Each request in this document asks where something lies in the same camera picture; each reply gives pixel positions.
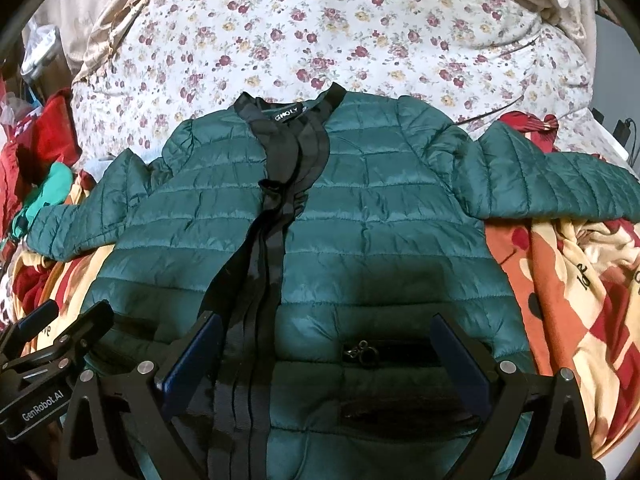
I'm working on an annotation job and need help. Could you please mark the orange yellow red blanket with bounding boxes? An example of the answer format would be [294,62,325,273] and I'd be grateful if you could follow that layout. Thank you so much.
[0,179,640,461]

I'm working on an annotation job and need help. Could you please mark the dark green puffer jacket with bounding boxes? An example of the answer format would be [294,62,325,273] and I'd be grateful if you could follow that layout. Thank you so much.
[27,86,639,479]

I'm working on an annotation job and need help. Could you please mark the teal green garment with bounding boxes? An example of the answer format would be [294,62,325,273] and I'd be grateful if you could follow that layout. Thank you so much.
[10,162,74,240]

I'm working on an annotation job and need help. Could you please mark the dark red striped cloth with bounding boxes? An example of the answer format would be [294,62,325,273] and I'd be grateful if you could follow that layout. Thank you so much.
[499,110,559,153]

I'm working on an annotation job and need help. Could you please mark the white floral quilt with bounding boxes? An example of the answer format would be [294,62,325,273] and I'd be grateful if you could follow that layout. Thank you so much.
[72,0,626,165]

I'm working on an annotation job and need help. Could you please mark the metal pot with plastic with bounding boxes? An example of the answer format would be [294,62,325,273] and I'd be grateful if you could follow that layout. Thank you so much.
[21,20,72,103]

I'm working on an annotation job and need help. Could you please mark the red garment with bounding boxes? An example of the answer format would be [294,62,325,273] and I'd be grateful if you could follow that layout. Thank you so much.
[1,88,81,237]

